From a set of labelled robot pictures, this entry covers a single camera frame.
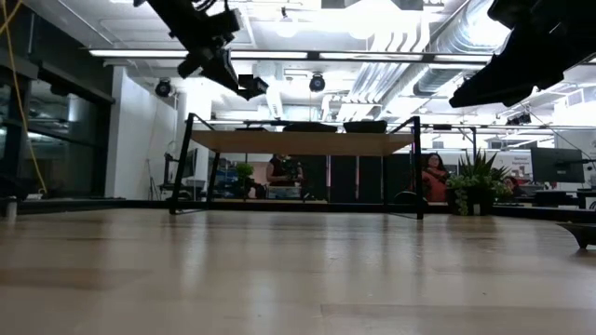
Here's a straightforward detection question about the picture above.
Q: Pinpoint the small green potted plant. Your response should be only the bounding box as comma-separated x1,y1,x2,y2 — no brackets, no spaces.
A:
446,148,513,217

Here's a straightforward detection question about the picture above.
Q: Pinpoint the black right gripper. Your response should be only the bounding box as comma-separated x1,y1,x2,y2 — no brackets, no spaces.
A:
449,18,596,109

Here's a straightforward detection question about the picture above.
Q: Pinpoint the black monitor on stand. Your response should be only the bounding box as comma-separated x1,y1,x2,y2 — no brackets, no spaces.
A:
162,147,200,190

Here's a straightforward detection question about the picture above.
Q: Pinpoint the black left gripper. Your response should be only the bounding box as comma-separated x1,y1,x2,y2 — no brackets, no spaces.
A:
176,44,255,101

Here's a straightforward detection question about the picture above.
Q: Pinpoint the wooden shelf black frame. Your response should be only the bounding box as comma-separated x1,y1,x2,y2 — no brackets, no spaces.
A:
168,113,426,221

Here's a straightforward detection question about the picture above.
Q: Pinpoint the long ceiling light bar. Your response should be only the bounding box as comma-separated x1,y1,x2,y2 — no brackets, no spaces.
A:
87,47,494,65

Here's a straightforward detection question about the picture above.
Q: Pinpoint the person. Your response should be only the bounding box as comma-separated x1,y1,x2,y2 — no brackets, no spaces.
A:
505,175,526,195
265,154,305,188
421,152,452,204

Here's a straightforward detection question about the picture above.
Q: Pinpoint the yellow extension cable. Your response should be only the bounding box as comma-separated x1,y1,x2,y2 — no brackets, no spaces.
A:
0,0,51,201

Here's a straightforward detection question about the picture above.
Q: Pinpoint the green background plant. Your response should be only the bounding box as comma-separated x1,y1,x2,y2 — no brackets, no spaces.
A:
234,162,256,193

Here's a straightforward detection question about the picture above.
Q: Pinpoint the black computer monitor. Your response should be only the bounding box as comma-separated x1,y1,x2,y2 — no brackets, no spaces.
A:
530,146,587,184

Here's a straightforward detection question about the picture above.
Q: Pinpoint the black small cup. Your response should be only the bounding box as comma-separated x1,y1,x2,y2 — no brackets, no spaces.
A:
556,221,596,250

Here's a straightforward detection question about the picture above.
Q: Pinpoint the black ceiling spotlight cluster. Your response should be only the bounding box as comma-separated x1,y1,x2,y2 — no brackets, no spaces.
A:
506,112,534,127

